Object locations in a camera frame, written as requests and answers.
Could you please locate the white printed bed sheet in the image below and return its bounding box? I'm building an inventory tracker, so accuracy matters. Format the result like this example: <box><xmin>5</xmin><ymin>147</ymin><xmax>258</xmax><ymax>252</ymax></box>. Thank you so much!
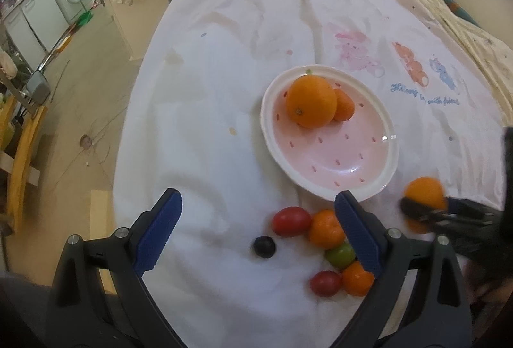
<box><xmin>112</xmin><ymin>0</ymin><xmax>508</xmax><ymax>348</ymax></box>

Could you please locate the red tomato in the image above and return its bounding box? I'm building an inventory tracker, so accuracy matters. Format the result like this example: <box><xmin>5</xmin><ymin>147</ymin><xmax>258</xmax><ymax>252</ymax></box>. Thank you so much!
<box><xmin>272</xmin><ymin>206</ymin><xmax>312</xmax><ymax>238</ymax></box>
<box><xmin>309</xmin><ymin>270</ymin><xmax>343</xmax><ymax>298</ymax></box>

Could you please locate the pink dotted plate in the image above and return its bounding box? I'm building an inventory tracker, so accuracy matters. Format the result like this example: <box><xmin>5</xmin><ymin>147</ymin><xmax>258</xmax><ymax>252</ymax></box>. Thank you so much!
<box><xmin>260</xmin><ymin>65</ymin><xmax>400</xmax><ymax>202</ymax></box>

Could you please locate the white kitchen cabinet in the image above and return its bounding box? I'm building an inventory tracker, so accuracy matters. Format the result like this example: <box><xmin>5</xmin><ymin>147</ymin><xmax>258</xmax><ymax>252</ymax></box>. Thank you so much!
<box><xmin>0</xmin><ymin>0</ymin><xmax>71</xmax><ymax>60</ymax></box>

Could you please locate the small mandarin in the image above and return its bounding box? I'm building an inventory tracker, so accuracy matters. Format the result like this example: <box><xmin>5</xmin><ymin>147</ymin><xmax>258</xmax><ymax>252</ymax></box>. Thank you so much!
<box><xmin>341</xmin><ymin>261</ymin><xmax>376</xmax><ymax>297</ymax></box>
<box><xmin>308</xmin><ymin>210</ymin><xmax>347</xmax><ymax>249</ymax></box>
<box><xmin>332</xmin><ymin>88</ymin><xmax>356</xmax><ymax>122</ymax></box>

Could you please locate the large orange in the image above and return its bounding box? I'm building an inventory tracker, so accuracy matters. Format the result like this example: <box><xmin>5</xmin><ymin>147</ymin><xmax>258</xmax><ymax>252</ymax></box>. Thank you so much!
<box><xmin>403</xmin><ymin>177</ymin><xmax>447</xmax><ymax>235</ymax></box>
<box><xmin>285</xmin><ymin>75</ymin><xmax>338</xmax><ymax>129</ymax></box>

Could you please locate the yellow wooden chair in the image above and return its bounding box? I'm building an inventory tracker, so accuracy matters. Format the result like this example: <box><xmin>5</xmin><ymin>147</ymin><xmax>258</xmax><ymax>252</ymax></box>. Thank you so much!
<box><xmin>0</xmin><ymin>95</ymin><xmax>49</xmax><ymax>232</ymax></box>

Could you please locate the green broom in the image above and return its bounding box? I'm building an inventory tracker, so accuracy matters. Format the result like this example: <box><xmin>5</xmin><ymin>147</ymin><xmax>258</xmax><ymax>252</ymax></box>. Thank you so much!
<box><xmin>52</xmin><ymin>9</ymin><xmax>94</xmax><ymax>52</ymax></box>

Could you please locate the dark purple plum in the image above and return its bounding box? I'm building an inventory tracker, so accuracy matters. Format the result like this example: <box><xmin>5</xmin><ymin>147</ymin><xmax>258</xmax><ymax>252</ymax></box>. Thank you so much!
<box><xmin>252</xmin><ymin>236</ymin><xmax>276</xmax><ymax>259</ymax></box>

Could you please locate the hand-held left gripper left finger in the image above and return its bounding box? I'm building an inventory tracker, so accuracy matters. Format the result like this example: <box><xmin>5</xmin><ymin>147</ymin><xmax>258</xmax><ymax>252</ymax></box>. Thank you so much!
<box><xmin>46</xmin><ymin>188</ymin><xmax>189</xmax><ymax>348</ymax></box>

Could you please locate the green lime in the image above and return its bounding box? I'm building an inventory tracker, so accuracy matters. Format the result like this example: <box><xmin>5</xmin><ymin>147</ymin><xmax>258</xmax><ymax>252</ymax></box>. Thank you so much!
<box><xmin>324</xmin><ymin>241</ymin><xmax>357</xmax><ymax>269</ymax></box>

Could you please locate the pale yellow blanket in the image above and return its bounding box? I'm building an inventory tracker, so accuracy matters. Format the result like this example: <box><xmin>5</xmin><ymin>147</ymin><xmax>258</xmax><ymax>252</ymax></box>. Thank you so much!
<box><xmin>240</xmin><ymin>0</ymin><xmax>513</xmax><ymax>120</ymax></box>

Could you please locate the grey dustpan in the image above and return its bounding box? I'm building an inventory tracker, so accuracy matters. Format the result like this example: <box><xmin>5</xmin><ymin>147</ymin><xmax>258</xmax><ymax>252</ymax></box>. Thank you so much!
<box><xmin>25</xmin><ymin>71</ymin><xmax>52</xmax><ymax>105</ymax></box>

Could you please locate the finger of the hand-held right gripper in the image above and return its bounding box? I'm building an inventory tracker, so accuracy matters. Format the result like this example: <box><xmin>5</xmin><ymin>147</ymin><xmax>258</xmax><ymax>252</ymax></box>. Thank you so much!
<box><xmin>400</xmin><ymin>196</ymin><xmax>501</xmax><ymax>230</ymax></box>

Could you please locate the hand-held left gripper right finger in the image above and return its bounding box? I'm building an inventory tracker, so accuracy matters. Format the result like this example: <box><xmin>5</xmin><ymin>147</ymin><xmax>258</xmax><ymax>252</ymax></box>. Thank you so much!
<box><xmin>331</xmin><ymin>190</ymin><xmax>474</xmax><ymax>348</ymax></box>

